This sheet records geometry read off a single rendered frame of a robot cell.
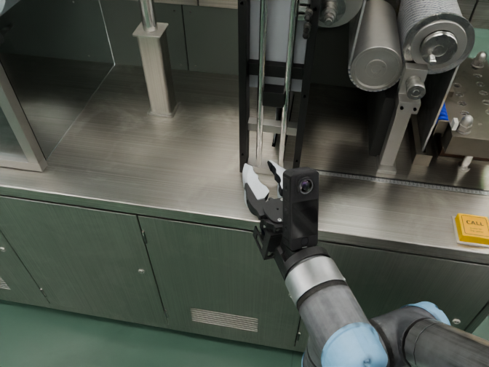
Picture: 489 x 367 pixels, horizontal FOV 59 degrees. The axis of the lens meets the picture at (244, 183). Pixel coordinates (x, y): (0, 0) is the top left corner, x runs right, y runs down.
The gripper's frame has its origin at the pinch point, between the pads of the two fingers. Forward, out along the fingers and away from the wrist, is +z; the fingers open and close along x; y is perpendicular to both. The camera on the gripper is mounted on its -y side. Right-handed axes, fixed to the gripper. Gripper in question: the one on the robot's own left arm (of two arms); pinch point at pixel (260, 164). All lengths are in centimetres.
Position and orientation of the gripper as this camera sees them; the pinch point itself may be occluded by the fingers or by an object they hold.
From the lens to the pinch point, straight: 72.2
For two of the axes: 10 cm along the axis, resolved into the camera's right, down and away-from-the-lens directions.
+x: 9.4, -1.4, 3.2
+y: -1.3, 7.1, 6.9
